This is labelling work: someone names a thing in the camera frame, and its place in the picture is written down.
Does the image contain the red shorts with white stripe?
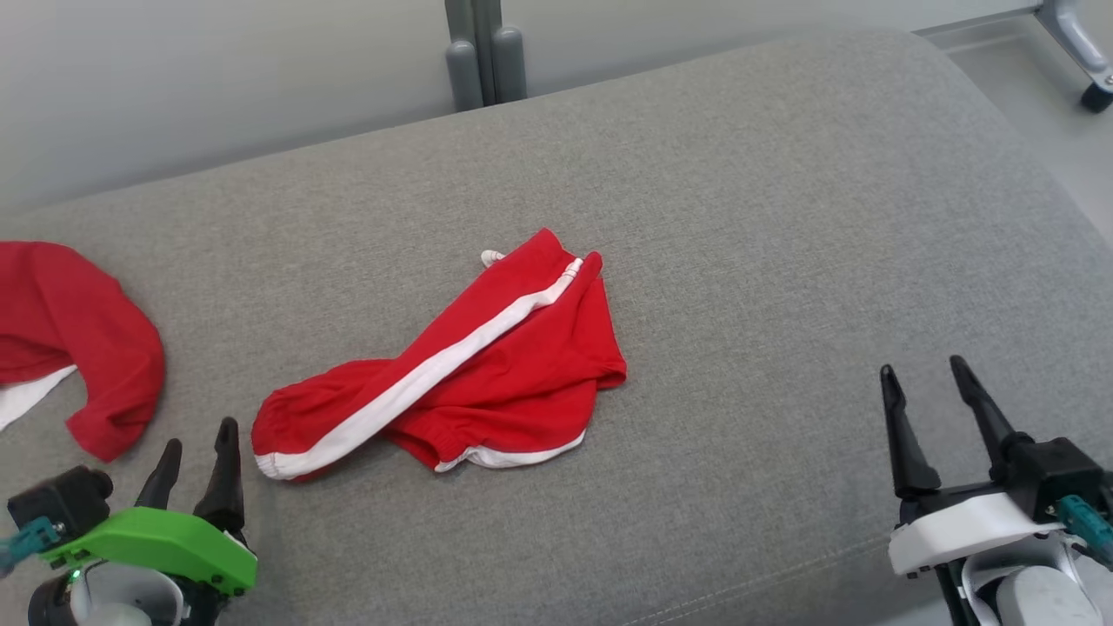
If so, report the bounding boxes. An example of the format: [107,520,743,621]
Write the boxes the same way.
[251,228,628,483]

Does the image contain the teal left camera cable plug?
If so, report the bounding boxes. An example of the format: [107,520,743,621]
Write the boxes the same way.
[0,517,63,571]

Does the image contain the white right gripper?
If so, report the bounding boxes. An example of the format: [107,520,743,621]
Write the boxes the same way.
[880,355,1067,577]

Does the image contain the grey fabric sofa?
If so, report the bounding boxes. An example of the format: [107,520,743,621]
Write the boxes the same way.
[0,29,1113,626]

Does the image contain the teal right camera cable plug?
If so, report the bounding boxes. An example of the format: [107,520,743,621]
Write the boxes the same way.
[1048,494,1113,570]

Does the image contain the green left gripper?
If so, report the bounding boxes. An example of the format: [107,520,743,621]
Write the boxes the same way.
[39,417,259,597]

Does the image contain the teal camera cable plug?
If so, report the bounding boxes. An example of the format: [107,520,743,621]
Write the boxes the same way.
[0,517,63,571]
[1048,494,1113,570]

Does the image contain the grey stand leg with caster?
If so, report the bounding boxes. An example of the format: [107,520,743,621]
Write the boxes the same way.
[1035,0,1113,114]

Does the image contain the red and white shirt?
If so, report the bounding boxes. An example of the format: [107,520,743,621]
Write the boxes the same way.
[0,241,167,464]

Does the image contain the grey metal partition post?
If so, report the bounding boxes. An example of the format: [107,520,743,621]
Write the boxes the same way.
[444,0,529,113]

